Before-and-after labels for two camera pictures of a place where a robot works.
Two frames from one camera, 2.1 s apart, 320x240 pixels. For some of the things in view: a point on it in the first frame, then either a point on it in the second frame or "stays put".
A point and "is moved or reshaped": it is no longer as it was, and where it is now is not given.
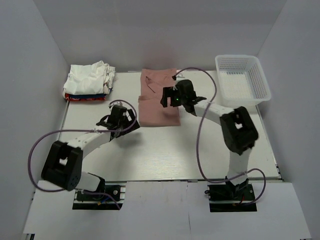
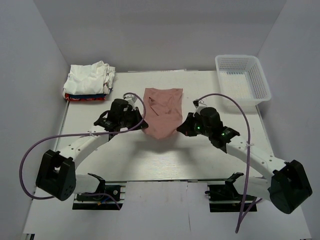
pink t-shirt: x=152 y=113 is moved or reshaped
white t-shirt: x=95 y=79 stays put
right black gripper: x=168 y=92 → x=186 y=128
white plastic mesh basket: x=241 y=80 stays put
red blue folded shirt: x=83 y=97 stays put
